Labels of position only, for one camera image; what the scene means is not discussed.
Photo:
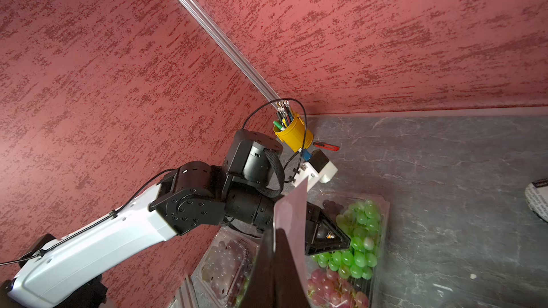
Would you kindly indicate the mixed grapes clear box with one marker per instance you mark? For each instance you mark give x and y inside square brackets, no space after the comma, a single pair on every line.
[349,277]

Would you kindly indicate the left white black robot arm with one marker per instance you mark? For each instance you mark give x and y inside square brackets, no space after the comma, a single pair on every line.
[67,272]

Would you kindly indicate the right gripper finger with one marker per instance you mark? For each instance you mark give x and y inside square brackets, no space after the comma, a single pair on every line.
[274,281]

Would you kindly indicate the pens in cup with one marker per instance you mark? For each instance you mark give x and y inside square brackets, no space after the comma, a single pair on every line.
[284,113]

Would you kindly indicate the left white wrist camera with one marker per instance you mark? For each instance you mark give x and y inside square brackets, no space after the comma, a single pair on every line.
[317,168]

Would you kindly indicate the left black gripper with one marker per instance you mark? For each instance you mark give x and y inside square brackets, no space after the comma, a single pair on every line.
[321,233]

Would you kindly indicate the dark grapes clear box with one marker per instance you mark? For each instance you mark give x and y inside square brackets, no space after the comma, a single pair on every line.
[222,276]

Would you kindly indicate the yellow pen cup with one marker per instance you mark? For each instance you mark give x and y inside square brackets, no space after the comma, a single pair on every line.
[294,136]

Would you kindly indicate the left aluminium corner post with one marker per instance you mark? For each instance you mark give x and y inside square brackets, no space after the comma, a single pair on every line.
[227,46]

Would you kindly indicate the red marker pen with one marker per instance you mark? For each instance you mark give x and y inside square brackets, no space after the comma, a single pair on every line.
[326,146]

